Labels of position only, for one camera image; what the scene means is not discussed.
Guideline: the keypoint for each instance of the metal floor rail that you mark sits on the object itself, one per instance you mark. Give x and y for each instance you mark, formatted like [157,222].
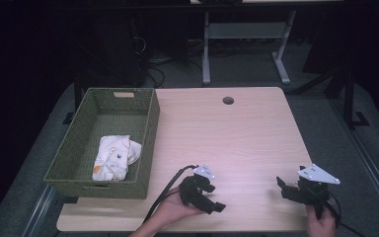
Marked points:
[368,158]
[39,210]

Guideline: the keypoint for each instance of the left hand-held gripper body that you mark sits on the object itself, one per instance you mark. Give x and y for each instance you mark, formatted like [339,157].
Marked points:
[190,192]

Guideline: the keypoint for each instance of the black metal stand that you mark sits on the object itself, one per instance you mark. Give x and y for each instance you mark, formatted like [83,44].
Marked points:
[77,95]
[350,98]

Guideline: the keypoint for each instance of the person's right hand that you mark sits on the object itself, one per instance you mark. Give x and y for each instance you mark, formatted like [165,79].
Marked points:
[322,227]

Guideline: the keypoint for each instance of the green woven basket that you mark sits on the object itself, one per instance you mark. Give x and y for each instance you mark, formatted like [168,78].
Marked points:
[79,141]

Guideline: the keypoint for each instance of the white patterned folded cloth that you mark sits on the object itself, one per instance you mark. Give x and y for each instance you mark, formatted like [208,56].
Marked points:
[113,158]

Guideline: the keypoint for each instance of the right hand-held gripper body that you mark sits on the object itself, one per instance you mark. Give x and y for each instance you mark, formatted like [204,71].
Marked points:
[316,189]

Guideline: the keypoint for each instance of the grey metal desk frame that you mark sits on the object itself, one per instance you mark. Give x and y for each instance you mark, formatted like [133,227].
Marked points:
[246,31]

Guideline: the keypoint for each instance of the person's left hand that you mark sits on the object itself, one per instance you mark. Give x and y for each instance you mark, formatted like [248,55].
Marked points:
[169,209]

